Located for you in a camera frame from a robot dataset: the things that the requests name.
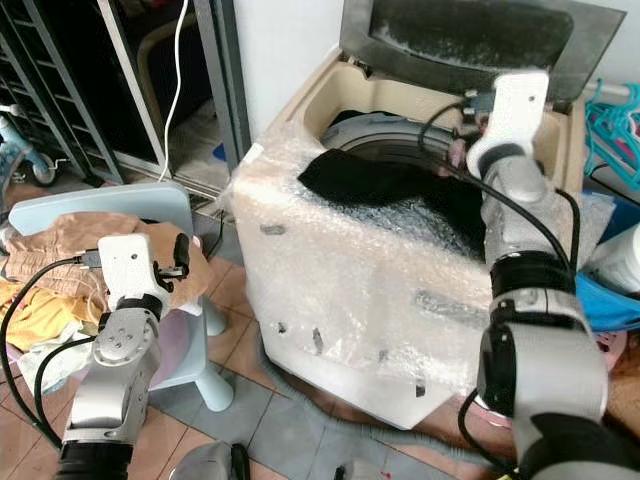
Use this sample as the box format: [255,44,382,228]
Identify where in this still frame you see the black garment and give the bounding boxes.
[297,148,491,263]

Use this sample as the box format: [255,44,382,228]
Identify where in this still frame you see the grey washing machine lid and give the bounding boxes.
[338,0,627,103]

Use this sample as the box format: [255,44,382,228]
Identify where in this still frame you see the teal clothes hangers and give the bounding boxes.
[584,80,640,193]

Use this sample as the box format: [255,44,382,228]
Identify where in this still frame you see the bubble-wrapped white washing machine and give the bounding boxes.
[228,45,623,431]

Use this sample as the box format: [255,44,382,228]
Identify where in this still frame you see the light blue plastic chair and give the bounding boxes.
[6,184,233,414]

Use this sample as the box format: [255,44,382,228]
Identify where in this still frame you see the tan beige garment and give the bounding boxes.
[6,211,213,306]

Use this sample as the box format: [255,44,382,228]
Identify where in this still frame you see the teal children's tricycle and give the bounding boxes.
[0,104,58,188]

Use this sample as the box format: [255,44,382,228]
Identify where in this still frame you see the yellow garment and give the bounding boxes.
[3,284,99,353]

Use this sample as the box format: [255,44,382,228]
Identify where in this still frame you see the white garment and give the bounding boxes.
[18,335,109,393]

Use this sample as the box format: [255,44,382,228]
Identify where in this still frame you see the black lattice shoe rack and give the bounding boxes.
[0,0,113,187]

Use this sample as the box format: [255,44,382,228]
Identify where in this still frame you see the white plastic bottle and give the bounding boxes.
[584,224,640,293]

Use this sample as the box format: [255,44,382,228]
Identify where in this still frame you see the grey robot leg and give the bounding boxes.
[173,440,253,480]

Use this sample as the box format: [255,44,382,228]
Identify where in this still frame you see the blue plastic basin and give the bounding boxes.
[574,270,640,333]

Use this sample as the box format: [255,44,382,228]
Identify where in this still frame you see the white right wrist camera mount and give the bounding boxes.
[464,69,552,181]

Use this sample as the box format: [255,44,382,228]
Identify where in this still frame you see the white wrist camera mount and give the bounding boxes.
[95,233,171,315]
[464,69,552,181]

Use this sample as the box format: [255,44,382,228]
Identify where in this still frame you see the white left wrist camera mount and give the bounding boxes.
[95,233,171,315]

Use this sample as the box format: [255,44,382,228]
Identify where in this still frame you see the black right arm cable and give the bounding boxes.
[418,99,583,273]

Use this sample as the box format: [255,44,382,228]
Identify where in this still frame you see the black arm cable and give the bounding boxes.
[0,254,103,449]
[418,99,583,273]

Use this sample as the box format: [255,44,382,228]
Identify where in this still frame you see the white hanging cable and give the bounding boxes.
[158,0,192,183]

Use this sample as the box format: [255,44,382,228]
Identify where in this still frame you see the grey sliding door frame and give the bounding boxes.
[194,0,253,173]

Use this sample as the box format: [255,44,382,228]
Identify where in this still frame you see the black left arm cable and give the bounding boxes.
[0,254,103,449]

